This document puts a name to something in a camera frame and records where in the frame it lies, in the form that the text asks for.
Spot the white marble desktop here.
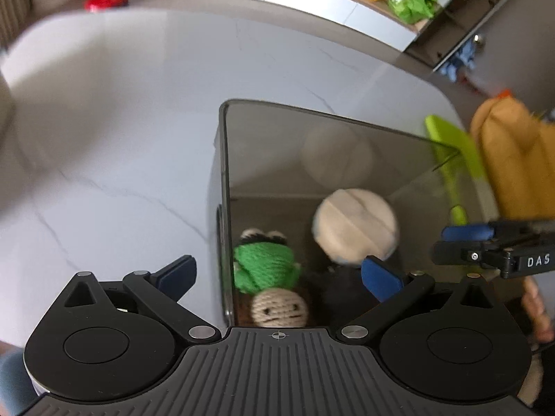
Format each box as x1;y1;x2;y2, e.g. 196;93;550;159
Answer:
0;0;478;347

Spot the person's leg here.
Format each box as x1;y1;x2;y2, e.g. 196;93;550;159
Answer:
0;342;37;416

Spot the tall wooden side cabinet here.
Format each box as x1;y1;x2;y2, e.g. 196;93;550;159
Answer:
403;0;547;74

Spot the green plastic bag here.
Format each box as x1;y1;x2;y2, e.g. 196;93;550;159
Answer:
387;0;438;24

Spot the white shelf cabinet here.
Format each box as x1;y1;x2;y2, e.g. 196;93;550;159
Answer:
169;0;460;53

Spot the beige curtain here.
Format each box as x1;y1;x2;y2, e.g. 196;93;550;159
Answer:
0;0;33;48

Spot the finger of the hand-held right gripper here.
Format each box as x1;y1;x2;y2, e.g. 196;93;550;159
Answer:
434;240;506;267
441;219;555;243

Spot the blue astronaut figure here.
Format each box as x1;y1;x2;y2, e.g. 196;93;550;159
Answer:
440;35;484;83

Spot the green lid with clear flap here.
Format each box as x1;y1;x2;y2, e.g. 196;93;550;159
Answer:
424;115;486;226

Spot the crochet doll green frog hat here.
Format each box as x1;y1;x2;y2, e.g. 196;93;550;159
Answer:
233;227;310;329

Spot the cream round plush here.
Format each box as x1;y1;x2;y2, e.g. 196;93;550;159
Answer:
312;188;399;267

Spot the smoky transparent storage box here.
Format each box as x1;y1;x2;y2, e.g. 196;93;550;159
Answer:
207;99;504;330

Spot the yellow bean bag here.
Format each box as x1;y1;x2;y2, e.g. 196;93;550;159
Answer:
470;91;555;222

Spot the person's right hand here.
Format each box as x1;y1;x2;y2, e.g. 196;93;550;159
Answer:
520;275;551;343

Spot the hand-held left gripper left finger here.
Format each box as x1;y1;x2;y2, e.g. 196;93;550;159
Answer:
56;255;223;347

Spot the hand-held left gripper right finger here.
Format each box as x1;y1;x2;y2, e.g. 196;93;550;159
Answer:
337;255;507;347

